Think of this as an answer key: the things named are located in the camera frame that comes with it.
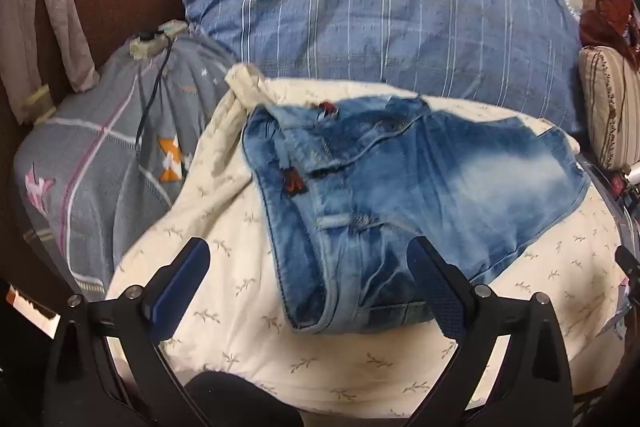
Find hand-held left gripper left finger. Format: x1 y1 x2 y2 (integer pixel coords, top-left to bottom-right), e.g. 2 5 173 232
41 237 216 427

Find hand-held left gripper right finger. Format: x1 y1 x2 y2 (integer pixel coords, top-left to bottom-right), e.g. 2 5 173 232
402 236 576 427

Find blue denim pants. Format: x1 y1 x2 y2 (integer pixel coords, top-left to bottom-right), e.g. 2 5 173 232
241 96 592 335

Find cream leaf-print blanket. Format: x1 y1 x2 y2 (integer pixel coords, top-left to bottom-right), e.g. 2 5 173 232
106 64 631 418

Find grey patterned quilt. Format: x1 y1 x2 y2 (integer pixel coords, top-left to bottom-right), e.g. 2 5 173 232
12 29 238 303

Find beige power strip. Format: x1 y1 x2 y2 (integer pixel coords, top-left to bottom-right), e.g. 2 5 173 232
129 21 193 60

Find beige striped cushion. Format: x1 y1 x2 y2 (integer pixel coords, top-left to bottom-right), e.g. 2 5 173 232
579 46 640 172

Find grey hanging cloth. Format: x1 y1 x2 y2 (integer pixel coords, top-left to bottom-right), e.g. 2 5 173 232
0 0 101 125

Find blue striped pillow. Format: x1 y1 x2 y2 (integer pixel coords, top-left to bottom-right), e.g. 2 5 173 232
178 0 586 135

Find red-brown cloth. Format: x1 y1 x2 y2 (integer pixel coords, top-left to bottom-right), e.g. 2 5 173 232
580 0 640 70

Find black power cable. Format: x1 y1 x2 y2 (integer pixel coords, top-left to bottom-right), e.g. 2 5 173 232
135 32 176 152

